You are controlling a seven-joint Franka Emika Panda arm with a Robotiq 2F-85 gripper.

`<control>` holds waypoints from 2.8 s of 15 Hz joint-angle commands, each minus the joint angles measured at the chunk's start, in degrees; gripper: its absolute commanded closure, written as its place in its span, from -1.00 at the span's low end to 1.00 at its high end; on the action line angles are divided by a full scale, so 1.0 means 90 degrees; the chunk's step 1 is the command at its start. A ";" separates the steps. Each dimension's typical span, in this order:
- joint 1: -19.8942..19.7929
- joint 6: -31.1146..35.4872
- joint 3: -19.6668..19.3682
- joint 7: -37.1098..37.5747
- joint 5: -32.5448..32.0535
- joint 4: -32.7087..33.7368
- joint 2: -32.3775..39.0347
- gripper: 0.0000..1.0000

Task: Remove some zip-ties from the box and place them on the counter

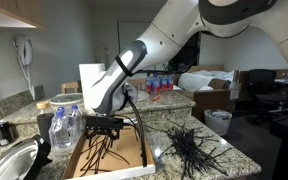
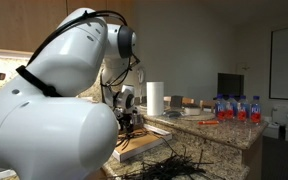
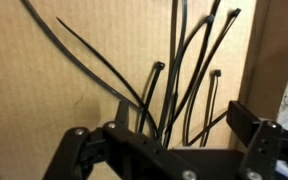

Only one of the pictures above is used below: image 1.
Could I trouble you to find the Fiji water bottle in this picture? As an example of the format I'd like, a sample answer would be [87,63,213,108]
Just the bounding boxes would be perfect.
[151,73,161,95]
[160,74,169,92]
[167,74,175,91]
[145,73,153,94]

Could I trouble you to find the clear bottle with blue cap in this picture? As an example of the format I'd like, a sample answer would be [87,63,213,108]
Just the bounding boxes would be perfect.
[48,106,73,149]
[68,104,85,141]

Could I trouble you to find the white lidded bowl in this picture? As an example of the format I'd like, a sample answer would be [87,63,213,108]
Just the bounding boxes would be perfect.
[48,92,85,108]

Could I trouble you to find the black table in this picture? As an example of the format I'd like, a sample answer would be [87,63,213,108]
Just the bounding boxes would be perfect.
[269,110,288,180]

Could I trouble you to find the brown wooden cabinet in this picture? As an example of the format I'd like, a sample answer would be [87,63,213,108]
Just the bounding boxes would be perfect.
[175,88,232,123]

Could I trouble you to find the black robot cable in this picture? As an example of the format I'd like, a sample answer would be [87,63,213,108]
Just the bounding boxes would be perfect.
[115,43,200,168]

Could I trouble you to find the white paper towel roll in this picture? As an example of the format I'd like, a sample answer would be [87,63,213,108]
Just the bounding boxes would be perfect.
[78,62,107,111]

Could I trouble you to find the black zip-tie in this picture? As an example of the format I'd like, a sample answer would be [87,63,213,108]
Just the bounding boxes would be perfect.
[79,139,100,177]
[89,138,105,175]
[106,149,131,166]
[100,134,113,159]

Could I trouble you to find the wooden chair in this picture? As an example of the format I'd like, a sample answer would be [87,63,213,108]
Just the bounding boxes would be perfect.
[60,81,82,95]
[127,78,147,92]

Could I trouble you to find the black office chair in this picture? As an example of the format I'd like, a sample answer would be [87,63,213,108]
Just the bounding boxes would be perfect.
[246,68,288,125]

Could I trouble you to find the flat brown cardboard box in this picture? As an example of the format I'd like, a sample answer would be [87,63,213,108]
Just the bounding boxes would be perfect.
[61,118,157,180]

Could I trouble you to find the round white plate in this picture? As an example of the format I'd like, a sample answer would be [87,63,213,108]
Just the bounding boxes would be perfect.
[135,90,150,103]

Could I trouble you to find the black can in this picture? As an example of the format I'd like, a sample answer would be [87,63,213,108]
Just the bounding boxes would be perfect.
[0,120,14,147]

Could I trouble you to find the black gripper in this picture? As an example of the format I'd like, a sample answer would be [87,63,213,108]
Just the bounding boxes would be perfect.
[82,114,126,143]

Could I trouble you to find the white trash bin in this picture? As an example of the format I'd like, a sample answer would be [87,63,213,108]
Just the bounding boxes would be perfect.
[203,108,234,137]

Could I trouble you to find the pile of black zip-ties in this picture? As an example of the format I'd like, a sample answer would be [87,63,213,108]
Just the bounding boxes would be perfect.
[155,120,234,180]

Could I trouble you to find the wooden wall cabinet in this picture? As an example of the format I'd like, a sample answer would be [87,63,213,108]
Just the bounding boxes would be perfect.
[0,0,47,30]

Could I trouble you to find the dark jar with tan lid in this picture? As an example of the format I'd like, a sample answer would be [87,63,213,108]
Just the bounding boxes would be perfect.
[35,100,55,145]

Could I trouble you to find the white wall phone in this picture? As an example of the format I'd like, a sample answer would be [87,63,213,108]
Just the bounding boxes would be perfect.
[12,33,36,101]

